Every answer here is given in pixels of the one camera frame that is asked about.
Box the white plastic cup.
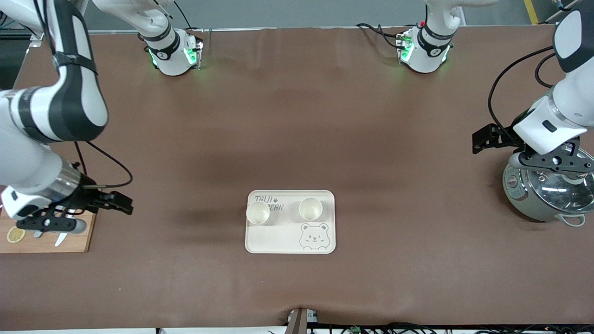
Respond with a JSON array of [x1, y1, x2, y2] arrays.
[[245, 201, 271, 226], [298, 197, 323, 221]]

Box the cream bear print tray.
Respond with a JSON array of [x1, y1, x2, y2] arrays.
[[245, 190, 336, 255]]

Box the wooden cutting board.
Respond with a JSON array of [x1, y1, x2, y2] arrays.
[[0, 211, 97, 254]]

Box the glass pot lid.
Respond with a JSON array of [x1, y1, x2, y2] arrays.
[[527, 144, 594, 206]]

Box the grey-green electric pot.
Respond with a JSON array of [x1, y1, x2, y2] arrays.
[[503, 144, 594, 228]]

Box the metal table clamp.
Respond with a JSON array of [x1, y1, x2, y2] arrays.
[[284, 308, 319, 334]]

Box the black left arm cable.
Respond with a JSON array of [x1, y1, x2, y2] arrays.
[[487, 45, 557, 144]]

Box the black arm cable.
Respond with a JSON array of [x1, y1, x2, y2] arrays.
[[487, 45, 557, 144], [37, 0, 134, 188]]

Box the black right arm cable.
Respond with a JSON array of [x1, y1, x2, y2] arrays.
[[37, 0, 134, 188]]

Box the black base cables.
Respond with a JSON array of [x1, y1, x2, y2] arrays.
[[356, 22, 407, 49]]

